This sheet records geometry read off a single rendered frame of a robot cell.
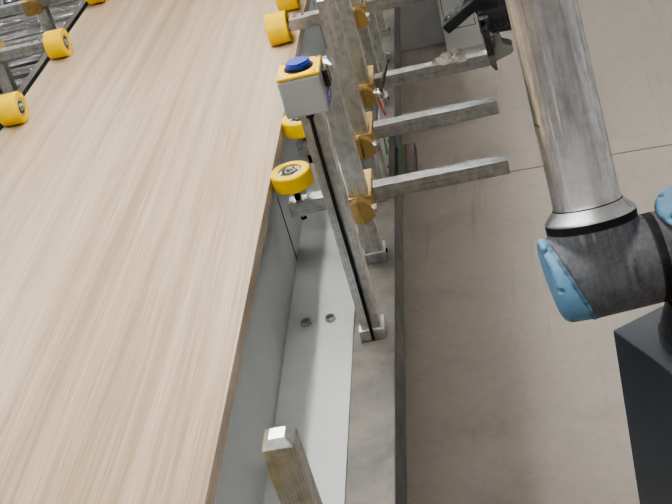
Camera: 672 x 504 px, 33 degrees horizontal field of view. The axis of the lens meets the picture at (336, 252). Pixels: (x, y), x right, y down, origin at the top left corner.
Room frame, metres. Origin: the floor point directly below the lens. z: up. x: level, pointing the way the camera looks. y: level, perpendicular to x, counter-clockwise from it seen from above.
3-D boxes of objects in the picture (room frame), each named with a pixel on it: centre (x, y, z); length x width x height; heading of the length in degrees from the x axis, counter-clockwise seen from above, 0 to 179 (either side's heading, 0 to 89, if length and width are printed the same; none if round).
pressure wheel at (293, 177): (2.00, 0.04, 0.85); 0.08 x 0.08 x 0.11
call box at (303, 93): (1.68, -0.02, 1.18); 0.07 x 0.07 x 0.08; 79
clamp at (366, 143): (2.21, -0.12, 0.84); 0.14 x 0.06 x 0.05; 169
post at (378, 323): (1.68, -0.02, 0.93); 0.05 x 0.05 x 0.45; 79
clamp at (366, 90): (2.45, -0.17, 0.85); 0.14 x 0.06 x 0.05; 169
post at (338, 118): (1.94, -0.07, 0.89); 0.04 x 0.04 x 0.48; 79
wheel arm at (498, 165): (1.96, -0.15, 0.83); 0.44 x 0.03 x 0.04; 79
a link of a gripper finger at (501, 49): (2.39, -0.49, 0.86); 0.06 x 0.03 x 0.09; 79
